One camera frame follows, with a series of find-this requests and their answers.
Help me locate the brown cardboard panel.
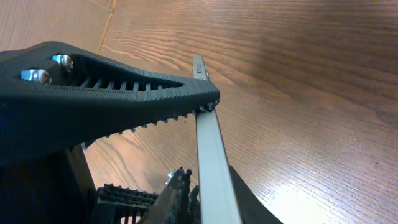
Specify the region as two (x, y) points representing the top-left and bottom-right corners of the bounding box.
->
(1, 0), (118, 53)

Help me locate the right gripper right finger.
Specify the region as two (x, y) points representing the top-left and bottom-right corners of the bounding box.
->
(229, 165), (282, 224)

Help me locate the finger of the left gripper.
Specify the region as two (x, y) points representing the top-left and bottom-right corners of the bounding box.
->
(139, 167), (201, 224)
(90, 184), (159, 224)

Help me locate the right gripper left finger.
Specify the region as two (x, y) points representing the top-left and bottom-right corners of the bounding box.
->
(1, 41), (220, 167)

